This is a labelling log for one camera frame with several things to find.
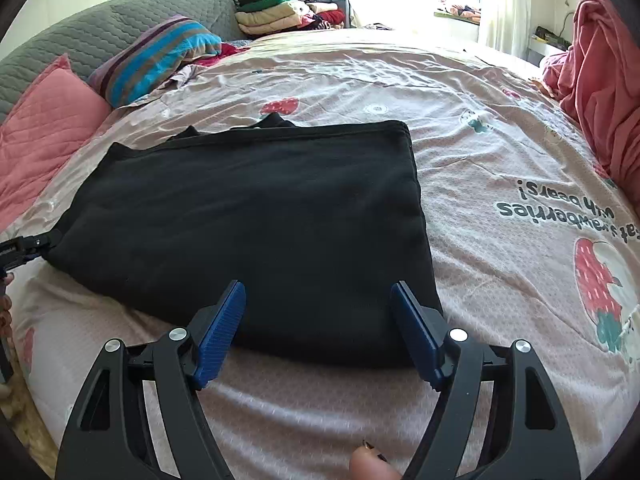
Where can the pink crumpled blanket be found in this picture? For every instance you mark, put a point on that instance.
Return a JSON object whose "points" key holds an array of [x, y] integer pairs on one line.
{"points": [[596, 82]]}

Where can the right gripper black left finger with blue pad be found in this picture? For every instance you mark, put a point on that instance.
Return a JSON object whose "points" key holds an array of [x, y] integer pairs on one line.
{"points": [[108, 434]]}

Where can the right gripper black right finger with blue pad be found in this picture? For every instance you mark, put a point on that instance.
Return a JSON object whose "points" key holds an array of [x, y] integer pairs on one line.
{"points": [[497, 415]]}

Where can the left hand painted nails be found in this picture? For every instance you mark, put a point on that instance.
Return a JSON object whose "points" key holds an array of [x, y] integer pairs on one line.
{"points": [[6, 331]]}

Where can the striped blue purple pillow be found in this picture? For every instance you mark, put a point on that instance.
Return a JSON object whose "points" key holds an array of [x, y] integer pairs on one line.
{"points": [[153, 58]]}

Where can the right hand thumb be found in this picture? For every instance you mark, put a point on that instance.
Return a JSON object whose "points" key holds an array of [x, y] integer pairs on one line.
{"points": [[368, 463]]}

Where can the pink strawberry print bedsheet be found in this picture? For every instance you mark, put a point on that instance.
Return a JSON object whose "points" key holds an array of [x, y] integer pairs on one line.
{"points": [[528, 238]]}

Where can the stack of folded clothes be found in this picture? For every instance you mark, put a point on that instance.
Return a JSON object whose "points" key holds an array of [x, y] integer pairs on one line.
{"points": [[258, 18]]}

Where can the white sheer curtain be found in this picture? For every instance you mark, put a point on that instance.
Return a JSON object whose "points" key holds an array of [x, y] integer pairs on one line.
{"points": [[505, 25]]}

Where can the black sweater orange cuffs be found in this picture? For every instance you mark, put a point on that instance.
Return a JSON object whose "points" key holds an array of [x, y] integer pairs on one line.
{"points": [[317, 223]]}

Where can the grey quilted headboard cover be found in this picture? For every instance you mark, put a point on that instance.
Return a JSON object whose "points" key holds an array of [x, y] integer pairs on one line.
{"points": [[91, 36]]}

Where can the red crumpled garment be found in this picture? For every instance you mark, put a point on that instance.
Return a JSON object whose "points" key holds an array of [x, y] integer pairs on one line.
{"points": [[226, 51]]}

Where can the pink quilted pillow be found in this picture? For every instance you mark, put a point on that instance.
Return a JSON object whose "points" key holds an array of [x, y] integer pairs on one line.
{"points": [[54, 117]]}

